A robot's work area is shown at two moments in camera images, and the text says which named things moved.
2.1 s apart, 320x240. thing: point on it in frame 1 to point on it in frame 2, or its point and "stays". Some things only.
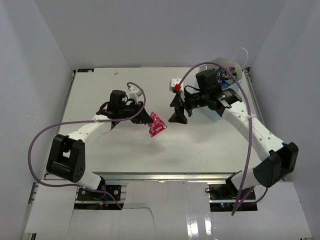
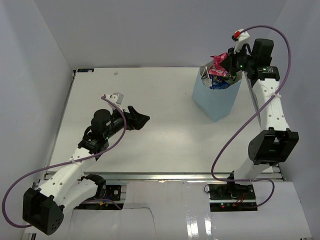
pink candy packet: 157,126 to 216,68
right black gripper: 178,116 to 229,62
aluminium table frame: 149,127 stays
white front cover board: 165,210 stays
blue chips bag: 223,84 stays
